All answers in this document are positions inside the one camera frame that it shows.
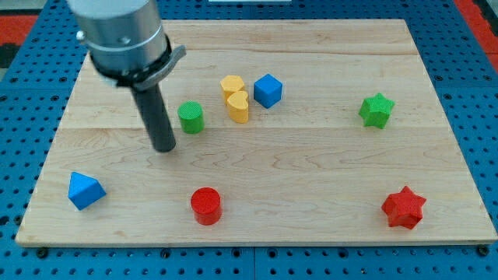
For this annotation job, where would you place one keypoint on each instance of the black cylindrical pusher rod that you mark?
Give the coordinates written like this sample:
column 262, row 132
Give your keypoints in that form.
column 155, row 118

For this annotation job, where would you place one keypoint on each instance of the grey tool mount flange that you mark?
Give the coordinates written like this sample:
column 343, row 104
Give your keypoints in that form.
column 147, row 76

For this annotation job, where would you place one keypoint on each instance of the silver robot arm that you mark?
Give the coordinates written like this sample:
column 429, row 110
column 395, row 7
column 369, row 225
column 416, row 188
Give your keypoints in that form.
column 127, row 44

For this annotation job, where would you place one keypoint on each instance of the blue triangle block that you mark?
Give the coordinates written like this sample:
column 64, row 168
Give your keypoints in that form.
column 84, row 190

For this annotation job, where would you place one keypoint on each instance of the green cylinder block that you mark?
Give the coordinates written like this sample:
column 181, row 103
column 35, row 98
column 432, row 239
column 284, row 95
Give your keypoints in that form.
column 191, row 117

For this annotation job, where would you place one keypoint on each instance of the yellow hexagon block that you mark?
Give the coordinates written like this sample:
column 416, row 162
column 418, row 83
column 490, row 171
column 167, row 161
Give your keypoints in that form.
column 231, row 84

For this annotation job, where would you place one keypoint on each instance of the yellow heart block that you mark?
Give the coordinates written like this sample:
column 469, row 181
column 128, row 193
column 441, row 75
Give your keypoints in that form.
column 238, row 107

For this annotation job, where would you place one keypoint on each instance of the red cylinder block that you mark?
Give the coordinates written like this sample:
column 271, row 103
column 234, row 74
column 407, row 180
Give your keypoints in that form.
column 206, row 205

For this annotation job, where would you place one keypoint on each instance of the blue cube block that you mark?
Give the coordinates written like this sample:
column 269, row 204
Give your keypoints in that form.
column 268, row 90

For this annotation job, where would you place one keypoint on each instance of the wooden board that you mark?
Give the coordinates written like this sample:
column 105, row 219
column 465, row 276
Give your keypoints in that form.
column 304, row 172

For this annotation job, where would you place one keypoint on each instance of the green star block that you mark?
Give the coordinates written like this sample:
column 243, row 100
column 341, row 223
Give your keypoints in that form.
column 376, row 111

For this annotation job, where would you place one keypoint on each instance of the red star block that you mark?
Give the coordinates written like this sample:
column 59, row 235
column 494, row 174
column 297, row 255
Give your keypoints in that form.
column 404, row 208

